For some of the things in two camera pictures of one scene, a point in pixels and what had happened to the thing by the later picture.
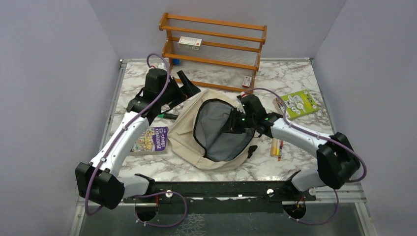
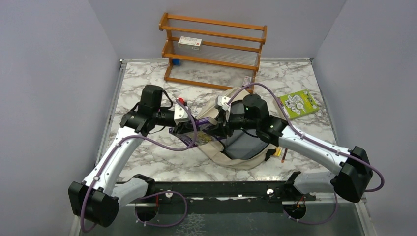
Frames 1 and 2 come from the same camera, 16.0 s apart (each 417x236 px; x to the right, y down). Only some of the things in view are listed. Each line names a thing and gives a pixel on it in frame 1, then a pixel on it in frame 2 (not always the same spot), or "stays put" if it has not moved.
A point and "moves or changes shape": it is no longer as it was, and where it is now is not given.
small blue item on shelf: x=176 y=62 stays put
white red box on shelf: x=185 y=42 stays put
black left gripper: x=189 y=88 -> x=183 y=127
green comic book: x=298 y=103 stays put
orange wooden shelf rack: x=219 y=53 stays put
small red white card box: x=246 y=82 stays put
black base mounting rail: x=215 y=197 stays put
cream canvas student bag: x=196 y=132 moves or changes shape
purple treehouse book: x=154 y=139 -> x=205 y=133
